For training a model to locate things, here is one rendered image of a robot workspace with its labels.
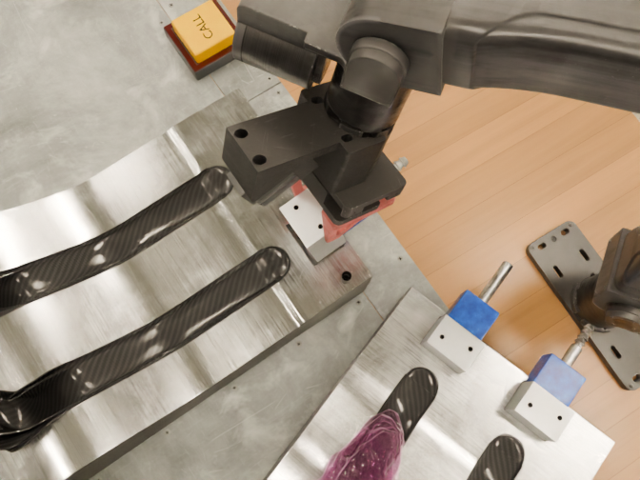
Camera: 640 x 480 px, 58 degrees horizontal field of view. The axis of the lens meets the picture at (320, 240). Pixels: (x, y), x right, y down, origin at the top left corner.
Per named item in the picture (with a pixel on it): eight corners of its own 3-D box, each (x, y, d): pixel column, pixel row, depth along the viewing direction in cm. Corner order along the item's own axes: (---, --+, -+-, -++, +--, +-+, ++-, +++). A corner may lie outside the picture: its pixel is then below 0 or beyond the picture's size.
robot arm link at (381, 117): (298, 115, 43) (320, 40, 37) (322, 70, 46) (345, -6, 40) (384, 151, 43) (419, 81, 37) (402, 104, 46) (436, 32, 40)
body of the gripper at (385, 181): (341, 224, 46) (370, 165, 40) (274, 134, 50) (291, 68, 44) (401, 196, 49) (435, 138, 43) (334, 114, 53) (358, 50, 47)
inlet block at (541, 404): (561, 313, 66) (583, 307, 60) (598, 342, 65) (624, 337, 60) (496, 409, 63) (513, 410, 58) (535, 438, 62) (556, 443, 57)
